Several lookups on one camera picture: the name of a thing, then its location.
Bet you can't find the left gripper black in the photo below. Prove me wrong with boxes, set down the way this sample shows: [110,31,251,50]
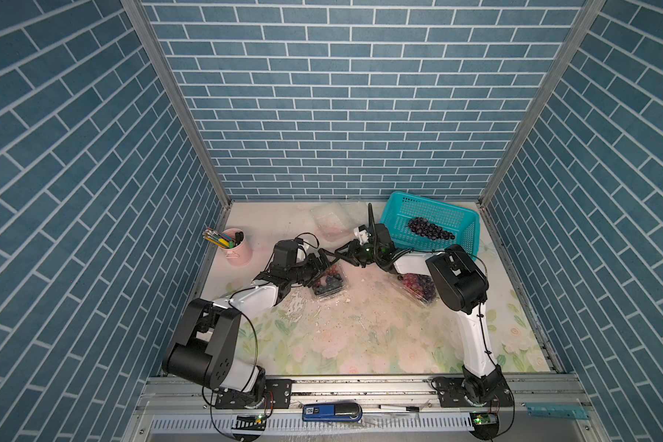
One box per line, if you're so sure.
[284,249,339,287]

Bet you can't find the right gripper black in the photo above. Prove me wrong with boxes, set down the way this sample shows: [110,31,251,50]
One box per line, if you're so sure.
[334,241,382,270]

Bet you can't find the clear clamshell container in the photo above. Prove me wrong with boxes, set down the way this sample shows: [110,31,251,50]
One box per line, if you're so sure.
[390,274,438,306]
[309,201,366,242]
[309,263,349,301]

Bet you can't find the dark purple grape bunch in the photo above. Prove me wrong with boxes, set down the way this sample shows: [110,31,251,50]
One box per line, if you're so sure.
[417,274,436,303]

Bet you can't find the red grape bunch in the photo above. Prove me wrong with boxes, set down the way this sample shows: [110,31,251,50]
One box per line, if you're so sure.
[399,274,424,296]

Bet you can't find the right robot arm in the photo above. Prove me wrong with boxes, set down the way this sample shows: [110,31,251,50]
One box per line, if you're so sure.
[320,223,506,405]

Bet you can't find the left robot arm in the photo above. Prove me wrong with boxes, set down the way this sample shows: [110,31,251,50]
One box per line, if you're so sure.
[162,239,333,397]

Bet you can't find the black grape bunch lower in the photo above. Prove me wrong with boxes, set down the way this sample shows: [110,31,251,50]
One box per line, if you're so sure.
[408,217,456,241]

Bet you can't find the pink pen cup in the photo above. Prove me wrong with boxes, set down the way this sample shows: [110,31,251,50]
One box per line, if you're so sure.
[222,228,253,267]

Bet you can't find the coloured pens bundle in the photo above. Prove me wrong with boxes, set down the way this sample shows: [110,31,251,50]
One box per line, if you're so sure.
[203,228,236,249]

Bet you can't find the teal plastic basket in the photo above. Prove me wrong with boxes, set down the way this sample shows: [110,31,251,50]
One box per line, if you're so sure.
[380,192,481,255]

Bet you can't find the blue black handheld device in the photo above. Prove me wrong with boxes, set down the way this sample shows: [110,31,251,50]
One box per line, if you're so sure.
[302,401,363,423]

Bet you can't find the black marker pen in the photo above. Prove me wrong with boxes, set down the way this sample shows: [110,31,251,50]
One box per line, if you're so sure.
[379,404,421,413]

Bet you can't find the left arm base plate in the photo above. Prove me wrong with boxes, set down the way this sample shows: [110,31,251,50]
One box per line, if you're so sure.
[215,379,293,410]

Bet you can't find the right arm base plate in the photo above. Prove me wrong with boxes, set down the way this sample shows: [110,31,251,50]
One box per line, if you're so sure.
[429,377,515,408]

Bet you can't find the aluminium front rail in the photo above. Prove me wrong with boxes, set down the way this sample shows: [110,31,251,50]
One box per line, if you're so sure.
[124,373,608,441]

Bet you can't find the teal metal bracket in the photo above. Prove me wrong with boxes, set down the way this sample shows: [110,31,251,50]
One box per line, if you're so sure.
[526,403,589,421]

